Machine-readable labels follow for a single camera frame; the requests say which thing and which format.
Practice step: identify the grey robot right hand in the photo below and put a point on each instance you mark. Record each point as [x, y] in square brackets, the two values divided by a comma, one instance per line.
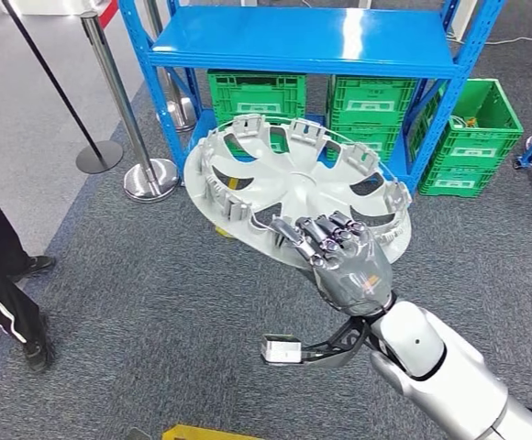
[360, 279]

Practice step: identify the grey plastic wheel cover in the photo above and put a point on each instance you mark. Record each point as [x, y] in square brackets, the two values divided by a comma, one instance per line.
[293, 182]

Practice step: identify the black stanchion post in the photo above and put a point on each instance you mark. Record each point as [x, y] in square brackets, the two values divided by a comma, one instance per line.
[98, 158]

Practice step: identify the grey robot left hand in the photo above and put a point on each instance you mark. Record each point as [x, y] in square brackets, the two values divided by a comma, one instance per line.
[137, 435]

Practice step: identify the short red barrier belt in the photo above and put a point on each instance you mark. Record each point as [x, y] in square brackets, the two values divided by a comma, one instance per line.
[109, 13]

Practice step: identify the white platform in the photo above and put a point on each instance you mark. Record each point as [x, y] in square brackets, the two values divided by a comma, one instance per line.
[54, 6]

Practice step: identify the folded green crate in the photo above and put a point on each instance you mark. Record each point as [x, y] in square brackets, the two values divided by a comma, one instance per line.
[416, 136]

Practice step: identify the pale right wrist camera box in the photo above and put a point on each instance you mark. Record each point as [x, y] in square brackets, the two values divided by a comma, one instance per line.
[280, 351]

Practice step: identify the white table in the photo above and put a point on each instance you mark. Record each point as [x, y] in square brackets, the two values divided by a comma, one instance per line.
[461, 18]

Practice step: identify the open green plastic crate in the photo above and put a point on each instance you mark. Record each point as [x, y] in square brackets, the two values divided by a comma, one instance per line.
[500, 109]

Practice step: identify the yellow floor tape line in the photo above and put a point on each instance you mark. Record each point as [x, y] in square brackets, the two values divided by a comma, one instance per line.
[202, 433]

